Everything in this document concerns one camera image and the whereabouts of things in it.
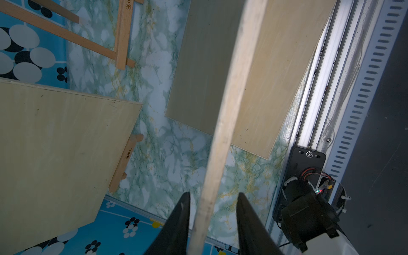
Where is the wooden easel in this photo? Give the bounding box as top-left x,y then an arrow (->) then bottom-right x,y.
0,0 -> 145,71
108,134 -> 144,193

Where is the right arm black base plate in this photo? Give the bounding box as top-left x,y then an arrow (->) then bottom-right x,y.
273,146 -> 326,223

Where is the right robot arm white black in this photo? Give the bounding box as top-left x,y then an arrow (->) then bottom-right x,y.
275,176 -> 358,255

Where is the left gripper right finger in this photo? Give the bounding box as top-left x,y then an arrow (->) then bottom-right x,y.
237,192 -> 282,255

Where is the plywood board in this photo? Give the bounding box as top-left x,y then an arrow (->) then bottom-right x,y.
1,79 -> 142,255
187,0 -> 267,255
166,1 -> 335,159

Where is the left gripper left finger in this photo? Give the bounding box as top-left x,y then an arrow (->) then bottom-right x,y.
144,192 -> 190,255

